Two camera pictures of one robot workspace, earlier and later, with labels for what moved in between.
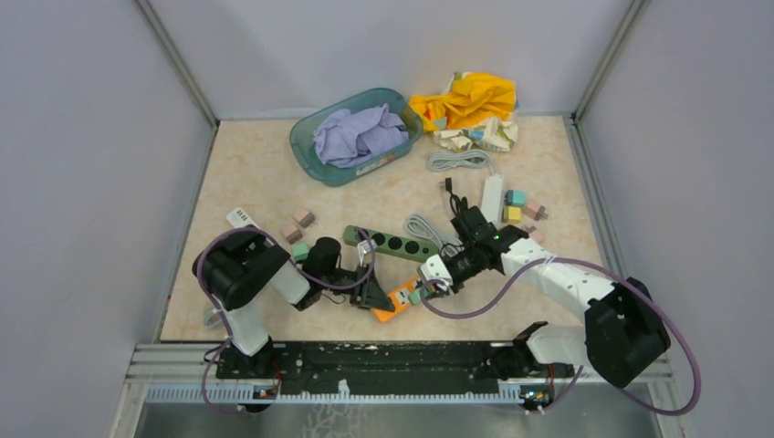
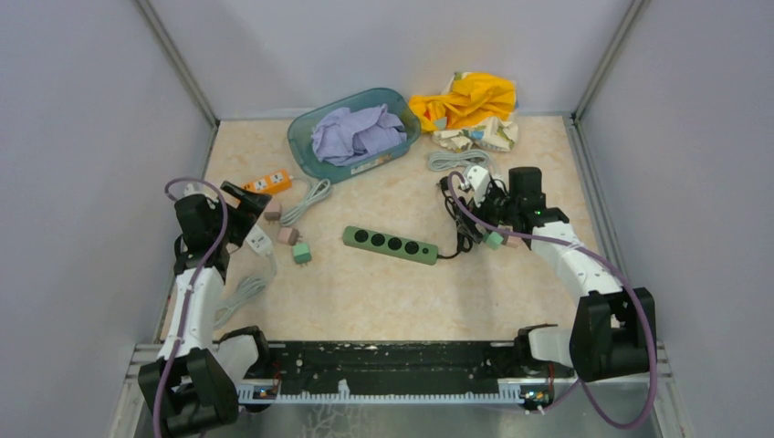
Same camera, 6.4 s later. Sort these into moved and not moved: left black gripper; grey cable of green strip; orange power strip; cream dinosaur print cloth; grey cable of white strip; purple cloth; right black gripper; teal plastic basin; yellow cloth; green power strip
Moved: left black gripper; orange power strip; right black gripper; grey cable of green strip
Not moved: yellow cloth; purple cloth; teal plastic basin; green power strip; cream dinosaur print cloth; grey cable of white strip
